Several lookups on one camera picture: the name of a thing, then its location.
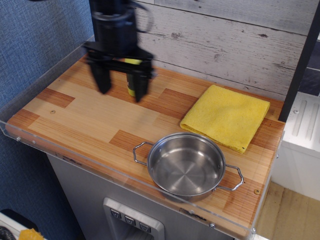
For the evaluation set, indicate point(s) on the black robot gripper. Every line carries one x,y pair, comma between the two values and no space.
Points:
116,25

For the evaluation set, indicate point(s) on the yellow olive oil bottle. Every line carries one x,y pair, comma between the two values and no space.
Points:
129,77

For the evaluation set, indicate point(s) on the yellow towel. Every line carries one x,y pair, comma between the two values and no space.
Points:
226,117

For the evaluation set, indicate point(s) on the stainless steel pot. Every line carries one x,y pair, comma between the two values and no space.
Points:
187,165

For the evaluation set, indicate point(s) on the clear acrylic table guard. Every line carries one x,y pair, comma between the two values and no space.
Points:
54,79

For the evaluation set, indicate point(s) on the grey toy fridge cabinet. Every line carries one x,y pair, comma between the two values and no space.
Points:
85,191

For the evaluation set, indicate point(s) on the silver dispenser button panel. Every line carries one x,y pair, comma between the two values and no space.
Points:
127,223

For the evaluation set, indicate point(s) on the yellow object bottom left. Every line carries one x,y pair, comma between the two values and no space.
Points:
30,234

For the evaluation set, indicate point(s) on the white ribbed side unit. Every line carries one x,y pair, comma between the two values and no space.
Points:
297,164

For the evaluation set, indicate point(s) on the dark grey right post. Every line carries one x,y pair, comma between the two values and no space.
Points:
302,65

